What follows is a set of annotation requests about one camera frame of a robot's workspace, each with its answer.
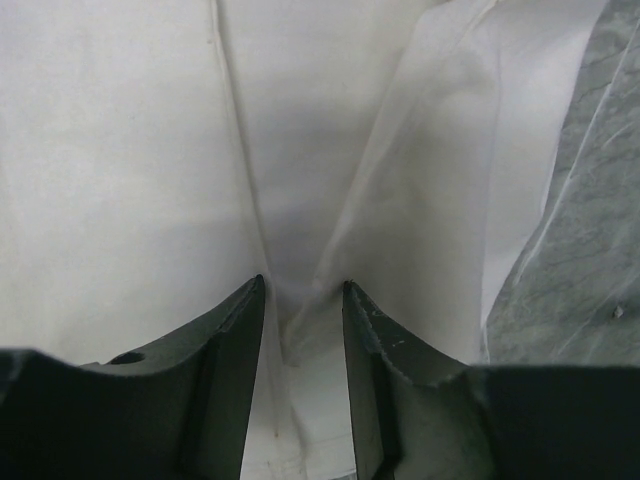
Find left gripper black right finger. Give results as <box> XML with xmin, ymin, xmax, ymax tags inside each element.
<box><xmin>342</xmin><ymin>281</ymin><xmax>639</xmax><ymax>479</ymax></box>

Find white t shirt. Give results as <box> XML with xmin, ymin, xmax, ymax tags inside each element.
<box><xmin>1</xmin><ymin>1</ymin><xmax>604</xmax><ymax>479</ymax></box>

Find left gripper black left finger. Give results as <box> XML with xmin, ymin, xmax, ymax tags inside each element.
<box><xmin>1</xmin><ymin>276</ymin><xmax>264</xmax><ymax>479</ymax></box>

